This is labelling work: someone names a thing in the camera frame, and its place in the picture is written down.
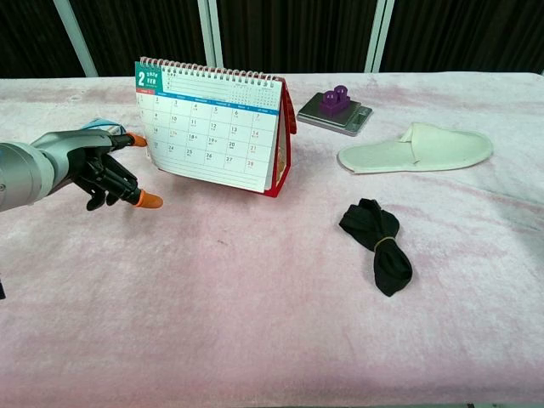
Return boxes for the black rolled socks bundle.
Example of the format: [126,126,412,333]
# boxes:
[338,197,414,298]

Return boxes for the pink fleece table cloth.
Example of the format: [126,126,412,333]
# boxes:
[0,71,544,408]

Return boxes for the purple plastic block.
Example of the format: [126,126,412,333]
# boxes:
[320,84,352,119]

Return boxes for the spiral desk calendar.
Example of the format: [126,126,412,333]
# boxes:
[134,56,298,199]

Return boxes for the left robot hand, orange fingertips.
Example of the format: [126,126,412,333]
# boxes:
[31,128,164,213]

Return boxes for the blue and white soap box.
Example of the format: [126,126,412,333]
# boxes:
[80,117,128,138]

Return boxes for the white double frame post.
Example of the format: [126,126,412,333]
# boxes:
[364,0,396,73]
[196,0,225,69]

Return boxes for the black pleated curtain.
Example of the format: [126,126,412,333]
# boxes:
[0,0,544,78]

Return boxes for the slanted white frame post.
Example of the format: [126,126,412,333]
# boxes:
[53,0,99,78]

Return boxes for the silver digital kitchen scale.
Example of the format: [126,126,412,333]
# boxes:
[296,92,374,138]

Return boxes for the white disposable slipper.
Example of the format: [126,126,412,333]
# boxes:
[337,122,495,175]

